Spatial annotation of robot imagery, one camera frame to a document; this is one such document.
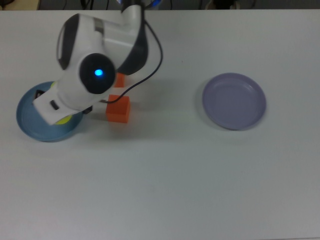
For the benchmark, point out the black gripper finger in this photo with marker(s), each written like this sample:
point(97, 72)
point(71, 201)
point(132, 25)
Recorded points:
point(39, 94)
point(87, 110)

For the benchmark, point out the yellow tennis ball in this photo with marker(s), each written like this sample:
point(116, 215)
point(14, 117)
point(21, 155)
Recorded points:
point(53, 85)
point(62, 121)

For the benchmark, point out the orange foam cube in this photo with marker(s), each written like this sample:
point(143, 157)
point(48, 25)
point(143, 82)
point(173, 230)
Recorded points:
point(120, 80)
point(117, 112)

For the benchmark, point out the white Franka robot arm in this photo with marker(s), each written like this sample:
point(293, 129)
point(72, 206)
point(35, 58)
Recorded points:
point(72, 96)

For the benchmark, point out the blue plate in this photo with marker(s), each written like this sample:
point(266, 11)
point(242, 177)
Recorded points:
point(32, 125)

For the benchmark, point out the purple plate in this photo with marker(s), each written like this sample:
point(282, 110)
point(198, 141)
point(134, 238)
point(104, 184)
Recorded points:
point(233, 101)

